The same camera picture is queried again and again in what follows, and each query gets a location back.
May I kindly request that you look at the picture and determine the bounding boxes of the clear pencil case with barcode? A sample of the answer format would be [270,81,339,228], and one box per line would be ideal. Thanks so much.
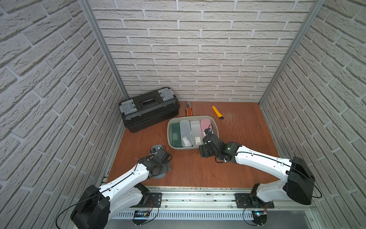
[190,120,203,147]

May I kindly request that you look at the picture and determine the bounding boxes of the pink pencil case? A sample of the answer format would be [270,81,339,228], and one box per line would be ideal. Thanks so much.
[200,118,213,138]

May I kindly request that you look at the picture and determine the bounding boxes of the clear pencil case with label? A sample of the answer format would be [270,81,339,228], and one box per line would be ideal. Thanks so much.
[179,120,193,148]

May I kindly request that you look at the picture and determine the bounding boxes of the dark green pencil case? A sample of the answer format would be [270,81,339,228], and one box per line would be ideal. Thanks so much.
[171,123,182,148]

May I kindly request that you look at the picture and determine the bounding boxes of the blue-grey pencil case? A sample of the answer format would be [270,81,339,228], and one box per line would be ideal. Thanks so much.
[150,145,165,179]

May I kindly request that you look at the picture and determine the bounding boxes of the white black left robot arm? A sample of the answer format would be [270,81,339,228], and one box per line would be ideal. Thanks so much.
[70,148,172,229]

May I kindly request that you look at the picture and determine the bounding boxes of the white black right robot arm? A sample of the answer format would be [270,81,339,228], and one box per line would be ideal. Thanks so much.
[199,133,315,207]

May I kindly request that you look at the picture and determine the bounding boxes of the grey-green storage tray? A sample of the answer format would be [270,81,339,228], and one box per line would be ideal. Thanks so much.
[167,115,219,150]

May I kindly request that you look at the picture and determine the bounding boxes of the yellow utility knife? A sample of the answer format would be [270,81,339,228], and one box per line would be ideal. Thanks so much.
[212,106,224,119]

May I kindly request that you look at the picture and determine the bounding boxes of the black plastic toolbox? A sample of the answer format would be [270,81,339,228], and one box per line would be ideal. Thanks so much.
[119,87,180,133]

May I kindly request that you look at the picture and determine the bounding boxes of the left control circuit board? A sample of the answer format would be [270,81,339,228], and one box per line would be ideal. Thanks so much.
[133,210,151,220]

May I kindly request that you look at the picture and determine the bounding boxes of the control circuit board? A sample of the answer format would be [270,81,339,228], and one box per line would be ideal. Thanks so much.
[252,211,267,226]
[133,210,151,220]

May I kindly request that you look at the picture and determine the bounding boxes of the right control circuit board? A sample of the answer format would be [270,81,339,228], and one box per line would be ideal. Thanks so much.
[252,211,267,226]

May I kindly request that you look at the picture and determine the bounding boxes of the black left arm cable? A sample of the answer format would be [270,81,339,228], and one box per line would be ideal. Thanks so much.
[55,158,144,229]

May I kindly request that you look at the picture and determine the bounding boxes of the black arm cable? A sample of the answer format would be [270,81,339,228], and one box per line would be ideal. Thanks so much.
[237,151,323,199]
[55,158,144,229]

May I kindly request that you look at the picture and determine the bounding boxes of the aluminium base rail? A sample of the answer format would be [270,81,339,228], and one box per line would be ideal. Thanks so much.
[111,186,325,229]

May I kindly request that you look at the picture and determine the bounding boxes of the orange-handled pliers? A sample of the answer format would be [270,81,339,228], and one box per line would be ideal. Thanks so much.
[185,101,193,116]

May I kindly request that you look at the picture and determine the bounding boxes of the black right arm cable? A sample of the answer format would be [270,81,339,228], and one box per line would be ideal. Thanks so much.
[237,151,323,199]

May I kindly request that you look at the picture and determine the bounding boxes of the aluminium corner post right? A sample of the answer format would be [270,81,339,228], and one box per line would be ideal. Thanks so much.
[258,0,326,106]

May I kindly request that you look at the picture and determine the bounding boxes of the aluminium corner post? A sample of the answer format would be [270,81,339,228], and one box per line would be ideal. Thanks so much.
[258,0,326,106]
[79,0,130,99]

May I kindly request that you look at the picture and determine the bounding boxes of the aluminium corner post left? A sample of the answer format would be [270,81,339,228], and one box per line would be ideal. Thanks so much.
[79,0,130,99]

